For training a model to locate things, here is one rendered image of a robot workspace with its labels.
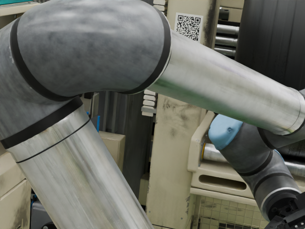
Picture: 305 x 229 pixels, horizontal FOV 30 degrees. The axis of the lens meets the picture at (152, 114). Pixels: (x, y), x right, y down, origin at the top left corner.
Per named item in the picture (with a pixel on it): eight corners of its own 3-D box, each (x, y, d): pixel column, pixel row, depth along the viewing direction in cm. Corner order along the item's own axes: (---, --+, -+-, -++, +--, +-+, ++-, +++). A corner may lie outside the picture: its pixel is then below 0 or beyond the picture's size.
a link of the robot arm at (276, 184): (248, 188, 115) (266, 220, 119) (254, 203, 110) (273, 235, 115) (288, 168, 113) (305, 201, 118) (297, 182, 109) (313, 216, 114)
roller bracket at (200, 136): (185, 172, 153) (190, 137, 150) (208, 131, 190) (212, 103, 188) (198, 174, 152) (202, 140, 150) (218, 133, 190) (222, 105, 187)
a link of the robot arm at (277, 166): (229, 157, 126) (253, 185, 130) (243, 190, 115) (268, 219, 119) (265, 133, 124) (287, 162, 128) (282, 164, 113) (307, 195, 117)
